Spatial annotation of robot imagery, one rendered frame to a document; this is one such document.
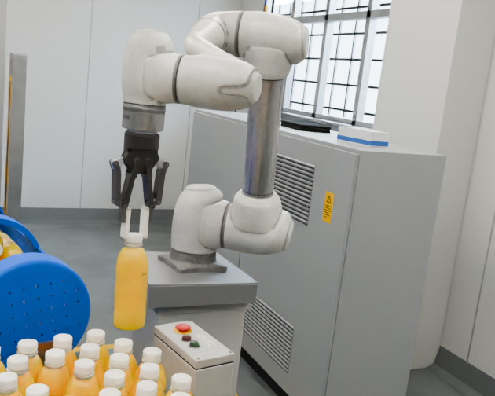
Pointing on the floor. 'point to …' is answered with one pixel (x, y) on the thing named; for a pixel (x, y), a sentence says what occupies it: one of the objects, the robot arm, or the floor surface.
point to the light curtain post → (15, 135)
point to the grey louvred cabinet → (331, 257)
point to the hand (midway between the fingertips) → (134, 222)
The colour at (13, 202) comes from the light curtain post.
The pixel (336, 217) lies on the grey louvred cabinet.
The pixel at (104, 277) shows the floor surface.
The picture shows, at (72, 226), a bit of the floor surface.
